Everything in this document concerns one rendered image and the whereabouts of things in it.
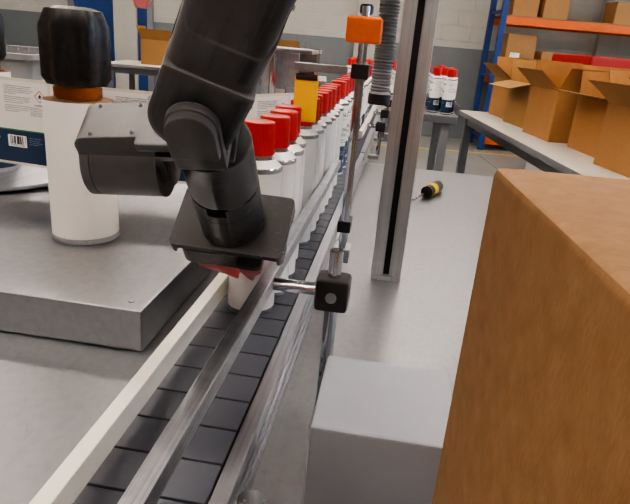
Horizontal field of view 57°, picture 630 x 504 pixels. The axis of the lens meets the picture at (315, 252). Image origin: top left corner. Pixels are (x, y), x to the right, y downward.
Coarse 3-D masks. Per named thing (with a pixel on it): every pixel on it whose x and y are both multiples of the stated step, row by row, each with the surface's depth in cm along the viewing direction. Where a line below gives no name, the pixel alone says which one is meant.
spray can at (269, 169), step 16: (256, 128) 57; (272, 128) 57; (256, 144) 57; (272, 144) 58; (256, 160) 58; (272, 160) 59; (272, 176) 58; (272, 192) 59; (240, 272) 61; (240, 288) 62; (240, 304) 62; (272, 304) 64
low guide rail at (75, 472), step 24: (216, 288) 60; (192, 312) 55; (168, 336) 50; (192, 336) 54; (168, 360) 48; (144, 384) 43; (120, 408) 40; (96, 432) 38; (120, 432) 40; (72, 456) 36; (96, 456) 37; (48, 480) 34; (72, 480) 34
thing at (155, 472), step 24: (336, 168) 99; (312, 216) 75; (288, 240) 62; (264, 288) 50; (240, 312) 45; (240, 336) 42; (216, 360) 38; (216, 384) 37; (192, 408) 33; (168, 432) 31; (192, 432) 33; (168, 456) 29; (144, 480) 28; (168, 480) 30
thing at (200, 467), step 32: (320, 224) 96; (224, 320) 61; (256, 320) 62; (192, 352) 55; (256, 352) 56; (160, 384) 49; (192, 384) 50; (224, 384) 50; (256, 384) 51; (160, 416) 45; (224, 416) 46; (128, 448) 42; (192, 448) 42; (224, 448) 43; (96, 480) 39; (128, 480) 39; (192, 480) 39
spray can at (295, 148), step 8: (272, 112) 67; (280, 112) 66; (288, 112) 66; (296, 112) 67; (296, 120) 67; (296, 128) 68; (296, 136) 68; (296, 144) 68; (296, 152) 67; (296, 168) 68; (296, 176) 69; (296, 184) 69; (296, 192) 69; (296, 200) 70; (296, 208) 70; (296, 216) 71
